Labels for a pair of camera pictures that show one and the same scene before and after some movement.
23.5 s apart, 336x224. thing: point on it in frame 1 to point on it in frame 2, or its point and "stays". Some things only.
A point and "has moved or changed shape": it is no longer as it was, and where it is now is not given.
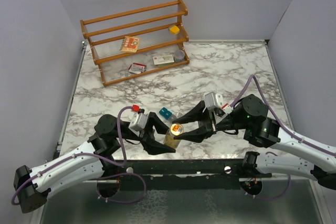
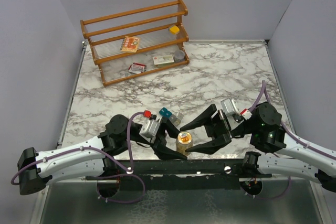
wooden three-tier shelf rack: (133, 43) stays
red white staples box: (137, 68) stays
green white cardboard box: (164, 61) stays
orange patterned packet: (129, 44) stays
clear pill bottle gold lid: (176, 128) has moved or changed shape
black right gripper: (195, 114) to (217, 128)
